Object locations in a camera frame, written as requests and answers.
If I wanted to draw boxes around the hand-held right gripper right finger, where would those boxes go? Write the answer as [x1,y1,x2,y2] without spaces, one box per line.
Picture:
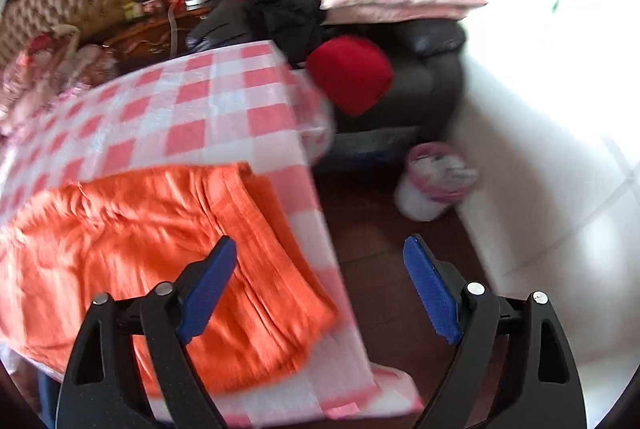
[402,234,588,429]

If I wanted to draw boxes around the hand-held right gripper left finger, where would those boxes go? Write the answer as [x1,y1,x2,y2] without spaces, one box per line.
[55,236,238,429]

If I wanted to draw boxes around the orange pants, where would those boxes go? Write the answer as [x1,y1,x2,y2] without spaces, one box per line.
[0,163,341,397]

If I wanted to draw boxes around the white bin with pink bag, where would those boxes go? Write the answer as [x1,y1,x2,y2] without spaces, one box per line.
[394,141,480,222]

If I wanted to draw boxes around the red white checkered tablecloth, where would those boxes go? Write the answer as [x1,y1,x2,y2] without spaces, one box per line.
[0,40,426,429]

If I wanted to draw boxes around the person's leg in jeans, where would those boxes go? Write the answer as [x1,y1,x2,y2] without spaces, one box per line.
[37,371,63,427]

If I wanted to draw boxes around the white wardrobe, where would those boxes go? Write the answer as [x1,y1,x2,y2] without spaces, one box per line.
[417,0,638,410]

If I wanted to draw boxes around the black leather armchair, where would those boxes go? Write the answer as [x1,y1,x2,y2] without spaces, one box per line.
[186,0,468,172]

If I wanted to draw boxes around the red cushion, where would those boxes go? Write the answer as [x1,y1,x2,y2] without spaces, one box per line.
[306,35,395,118]

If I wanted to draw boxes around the dark wooden nightstand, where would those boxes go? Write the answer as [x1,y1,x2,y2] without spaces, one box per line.
[92,4,216,62]

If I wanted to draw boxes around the folded pink floral quilt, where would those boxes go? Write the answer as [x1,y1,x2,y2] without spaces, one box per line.
[0,34,118,134]

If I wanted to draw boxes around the black clothing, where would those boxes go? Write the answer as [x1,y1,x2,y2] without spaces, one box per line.
[248,0,328,64]

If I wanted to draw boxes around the white cable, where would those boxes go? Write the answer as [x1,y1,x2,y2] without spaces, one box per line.
[167,6,180,54]

